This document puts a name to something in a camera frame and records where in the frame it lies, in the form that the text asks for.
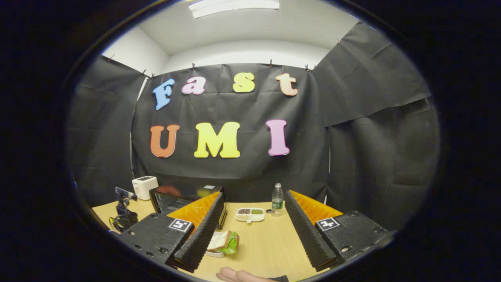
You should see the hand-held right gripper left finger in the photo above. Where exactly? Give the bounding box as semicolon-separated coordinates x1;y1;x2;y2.
119;191;224;274

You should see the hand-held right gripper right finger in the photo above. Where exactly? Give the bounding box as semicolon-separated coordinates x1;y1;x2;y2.
285;190;392;272

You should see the sandwich with lettuce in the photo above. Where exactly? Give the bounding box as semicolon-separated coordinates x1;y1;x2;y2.
207;230;240;255

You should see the black electric oven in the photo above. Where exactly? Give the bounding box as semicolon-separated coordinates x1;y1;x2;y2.
149;184;228;230

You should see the white plastic tray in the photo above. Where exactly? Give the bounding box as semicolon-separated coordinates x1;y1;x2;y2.
205;231;226;258

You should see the white toaster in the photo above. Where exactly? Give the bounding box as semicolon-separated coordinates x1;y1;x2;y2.
132;176;159;201

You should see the clear plastic water bottle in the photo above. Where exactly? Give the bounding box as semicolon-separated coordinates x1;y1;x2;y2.
271;183;284;217

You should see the white sectioned dish with beans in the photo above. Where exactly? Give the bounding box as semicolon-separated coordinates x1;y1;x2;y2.
235;207;265;224

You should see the black backdrop cloth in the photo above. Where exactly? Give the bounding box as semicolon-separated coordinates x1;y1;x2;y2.
67;22;441;231

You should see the long ceiling light panel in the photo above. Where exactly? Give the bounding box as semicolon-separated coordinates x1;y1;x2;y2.
187;0;280;19

